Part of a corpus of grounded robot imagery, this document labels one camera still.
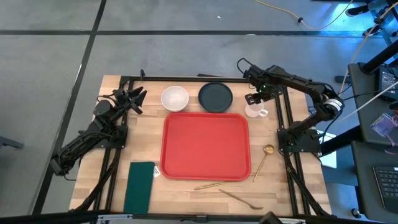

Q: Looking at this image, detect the green cloth napkin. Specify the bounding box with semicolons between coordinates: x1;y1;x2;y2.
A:
123;161;161;215

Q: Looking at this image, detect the red plastic tray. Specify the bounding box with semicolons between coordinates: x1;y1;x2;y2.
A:
159;111;252;182

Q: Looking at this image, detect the yellow floor cable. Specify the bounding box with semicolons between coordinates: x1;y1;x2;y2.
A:
253;0;355;31

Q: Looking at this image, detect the white cable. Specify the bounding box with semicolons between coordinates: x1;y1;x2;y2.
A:
338;81;398;121

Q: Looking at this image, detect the black rig rail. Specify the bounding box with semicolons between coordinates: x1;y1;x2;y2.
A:
0;210;398;224

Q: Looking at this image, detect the grey furniture leg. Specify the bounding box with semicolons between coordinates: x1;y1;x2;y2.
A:
0;136;25;151

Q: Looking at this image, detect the white bowl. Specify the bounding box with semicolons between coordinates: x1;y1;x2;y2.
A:
160;85;190;113

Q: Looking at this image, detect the black keyboard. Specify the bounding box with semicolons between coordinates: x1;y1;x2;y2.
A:
372;166;398;213

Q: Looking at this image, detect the black pole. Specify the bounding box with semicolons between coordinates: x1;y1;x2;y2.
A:
362;40;398;74

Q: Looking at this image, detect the dark grey side desk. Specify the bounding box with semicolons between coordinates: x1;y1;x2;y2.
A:
347;62;398;147

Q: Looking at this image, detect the white mug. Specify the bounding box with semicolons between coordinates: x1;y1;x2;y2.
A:
244;101;269;118

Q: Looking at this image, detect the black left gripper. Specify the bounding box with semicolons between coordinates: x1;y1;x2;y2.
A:
112;86;148;115

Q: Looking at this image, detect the white floor sheet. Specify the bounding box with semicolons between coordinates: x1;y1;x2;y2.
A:
319;130;338;169

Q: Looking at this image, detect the dark round plate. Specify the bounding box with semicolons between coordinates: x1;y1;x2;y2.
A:
198;81;234;114

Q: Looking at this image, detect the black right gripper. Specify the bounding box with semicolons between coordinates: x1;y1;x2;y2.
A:
244;64;277;106

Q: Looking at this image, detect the black desk beam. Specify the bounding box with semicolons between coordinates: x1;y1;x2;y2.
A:
320;126;363;156

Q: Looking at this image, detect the black aluminium table frame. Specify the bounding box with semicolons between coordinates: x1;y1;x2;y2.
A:
74;68;332;217

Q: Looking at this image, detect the purple badge card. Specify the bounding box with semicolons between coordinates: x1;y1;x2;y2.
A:
369;112;395;138

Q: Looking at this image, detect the gold chopstick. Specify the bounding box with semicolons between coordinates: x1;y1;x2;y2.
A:
193;181;228;191

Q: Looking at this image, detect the black device with screen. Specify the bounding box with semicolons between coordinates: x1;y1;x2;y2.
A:
377;65;398;102

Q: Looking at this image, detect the gold fork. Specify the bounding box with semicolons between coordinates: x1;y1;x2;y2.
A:
218;188;264;211

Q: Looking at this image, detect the tan cable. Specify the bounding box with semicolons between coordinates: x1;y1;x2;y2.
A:
338;1;398;96

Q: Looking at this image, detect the dark grey keyboard desk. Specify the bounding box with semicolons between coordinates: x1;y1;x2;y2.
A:
351;139;398;223

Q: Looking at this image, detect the gold spoon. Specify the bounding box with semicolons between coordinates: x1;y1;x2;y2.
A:
252;144;275;183

